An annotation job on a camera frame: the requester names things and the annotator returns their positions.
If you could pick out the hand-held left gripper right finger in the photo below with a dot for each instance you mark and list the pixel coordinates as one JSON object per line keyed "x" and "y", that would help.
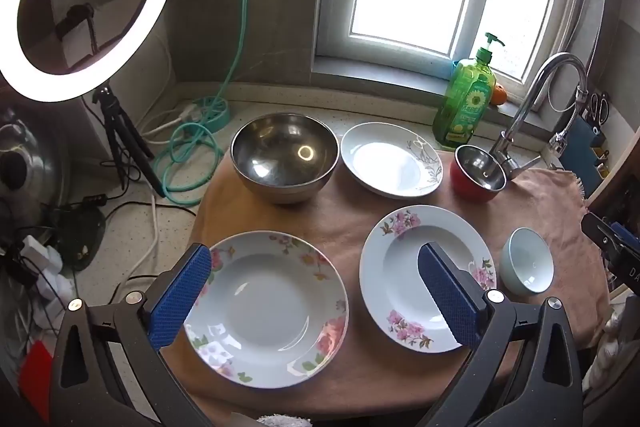
{"x": 445, "y": 292}

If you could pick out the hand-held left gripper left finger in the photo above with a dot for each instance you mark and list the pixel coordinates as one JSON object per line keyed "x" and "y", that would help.
{"x": 180, "y": 292}

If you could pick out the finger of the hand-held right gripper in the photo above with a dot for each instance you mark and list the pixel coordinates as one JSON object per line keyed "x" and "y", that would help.
{"x": 602, "y": 232}

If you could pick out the pink blossom floral plate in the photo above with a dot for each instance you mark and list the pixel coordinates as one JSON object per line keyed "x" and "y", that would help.
{"x": 395, "y": 272}

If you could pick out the light blue ceramic bowl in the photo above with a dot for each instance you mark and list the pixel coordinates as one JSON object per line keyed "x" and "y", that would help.
{"x": 525, "y": 262}

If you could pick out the rose and daisy floral plate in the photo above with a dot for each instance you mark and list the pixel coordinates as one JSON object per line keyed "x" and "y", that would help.
{"x": 265, "y": 307}

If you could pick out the red bowl steel inside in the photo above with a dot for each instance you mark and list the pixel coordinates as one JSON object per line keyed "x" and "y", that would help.
{"x": 467, "y": 187}

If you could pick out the white plate grey leaf print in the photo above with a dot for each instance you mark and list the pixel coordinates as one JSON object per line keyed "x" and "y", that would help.
{"x": 385, "y": 162}

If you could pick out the large stainless steel bowl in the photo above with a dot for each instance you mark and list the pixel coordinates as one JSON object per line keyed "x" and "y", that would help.
{"x": 285, "y": 157}

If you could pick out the person's right hand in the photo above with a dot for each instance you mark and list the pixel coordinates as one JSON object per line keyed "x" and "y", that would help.
{"x": 602, "y": 357}

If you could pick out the blue utensil holder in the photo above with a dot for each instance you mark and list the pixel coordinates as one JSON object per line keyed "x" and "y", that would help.
{"x": 582, "y": 152}

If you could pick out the scissors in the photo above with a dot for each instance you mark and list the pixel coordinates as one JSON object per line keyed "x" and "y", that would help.
{"x": 597, "y": 107}

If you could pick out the pink towel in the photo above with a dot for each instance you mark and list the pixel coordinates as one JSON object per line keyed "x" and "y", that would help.
{"x": 340, "y": 217}

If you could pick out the white charger plugs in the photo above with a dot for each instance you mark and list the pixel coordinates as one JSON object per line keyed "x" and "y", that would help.
{"x": 42, "y": 254}

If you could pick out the chrome kitchen faucet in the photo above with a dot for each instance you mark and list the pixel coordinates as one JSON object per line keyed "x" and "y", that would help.
{"x": 525, "y": 102}

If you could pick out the white knit cloth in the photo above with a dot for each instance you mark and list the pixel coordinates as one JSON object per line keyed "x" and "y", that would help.
{"x": 282, "y": 422}

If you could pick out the red box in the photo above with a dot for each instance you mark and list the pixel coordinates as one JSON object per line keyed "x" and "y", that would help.
{"x": 37, "y": 377}

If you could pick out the orange fruit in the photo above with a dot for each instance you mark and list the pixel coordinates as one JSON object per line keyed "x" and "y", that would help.
{"x": 499, "y": 94}

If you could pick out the black tripod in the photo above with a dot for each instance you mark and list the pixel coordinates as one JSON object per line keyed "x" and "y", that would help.
{"x": 112, "y": 127}

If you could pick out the green dish soap bottle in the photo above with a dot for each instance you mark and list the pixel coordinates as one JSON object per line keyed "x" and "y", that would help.
{"x": 462, "y": 107}

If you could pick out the steel pot lid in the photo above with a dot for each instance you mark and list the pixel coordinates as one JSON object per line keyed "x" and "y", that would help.
{"x": 30, "y": 157}

